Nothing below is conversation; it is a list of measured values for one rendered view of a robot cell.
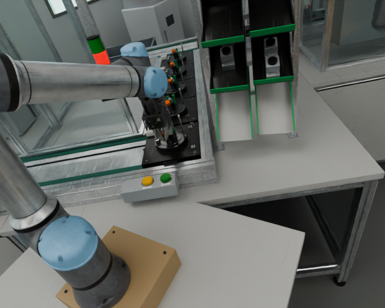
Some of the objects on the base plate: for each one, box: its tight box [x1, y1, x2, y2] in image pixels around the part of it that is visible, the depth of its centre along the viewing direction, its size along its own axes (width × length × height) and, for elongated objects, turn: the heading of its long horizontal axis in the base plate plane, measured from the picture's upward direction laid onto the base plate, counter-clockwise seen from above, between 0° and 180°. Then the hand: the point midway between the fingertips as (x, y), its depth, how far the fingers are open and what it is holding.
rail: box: [40, 157, 218, 208], centre depth 111 cm, size 6×89×11 cm, turn 105°
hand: (164, 137), depth 103 cm, fingers closed
